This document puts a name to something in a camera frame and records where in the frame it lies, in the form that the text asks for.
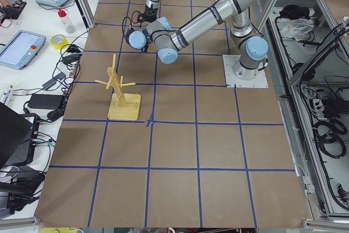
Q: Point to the red capped squeeze bottle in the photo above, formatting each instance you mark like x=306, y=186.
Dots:
x=66, y=21

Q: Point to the black power adapter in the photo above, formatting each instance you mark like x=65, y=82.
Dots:
x=45, y=101

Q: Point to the wooden cup rack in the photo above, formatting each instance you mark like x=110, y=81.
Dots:
x=123, y=106

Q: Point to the black laptop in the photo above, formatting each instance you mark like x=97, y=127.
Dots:
x=18, y=132

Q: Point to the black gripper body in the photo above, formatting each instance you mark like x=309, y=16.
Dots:
x=144, y=46
x=150, y=13

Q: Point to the near teach pendant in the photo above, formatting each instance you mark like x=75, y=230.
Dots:
x=21, y=49

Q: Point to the yellow tape roll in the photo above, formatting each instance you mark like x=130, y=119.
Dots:
x=59, y=41

